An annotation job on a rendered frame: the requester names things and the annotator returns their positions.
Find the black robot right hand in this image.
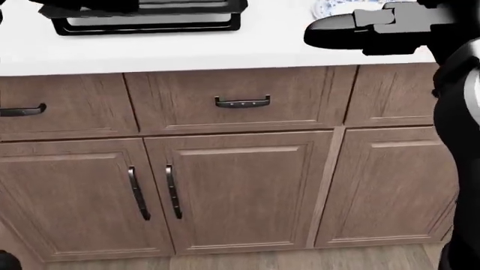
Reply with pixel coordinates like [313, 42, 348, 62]
[303, 0, 457, 56]

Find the blue white patterned plate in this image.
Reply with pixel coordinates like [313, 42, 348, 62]
[310, 0, 388, 20]

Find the wooden drawer front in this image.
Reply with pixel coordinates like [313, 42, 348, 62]
[0, 73, 140, 142]
[123, 65, 359, 138]
[343, 63, 440, 128]

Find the brown wooden base cabinet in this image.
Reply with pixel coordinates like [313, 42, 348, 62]
[0, 63, 463, 264]

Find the wooden cabinet door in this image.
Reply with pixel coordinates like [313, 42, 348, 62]
[0, 137, 176, 263]
[313, 126, 461, 249]
[143, 130, 335, 256]

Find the black drawer handle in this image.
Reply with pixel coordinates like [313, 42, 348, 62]
[0, 103, 48, 118]
[214, 94, 272, 109]

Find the black wire rack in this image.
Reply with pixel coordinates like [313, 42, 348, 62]
[38, 0, 249, 37]

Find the black door handle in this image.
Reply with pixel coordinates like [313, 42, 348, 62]
[164, 164, 184, 221]
[127, 166, 152, 221]

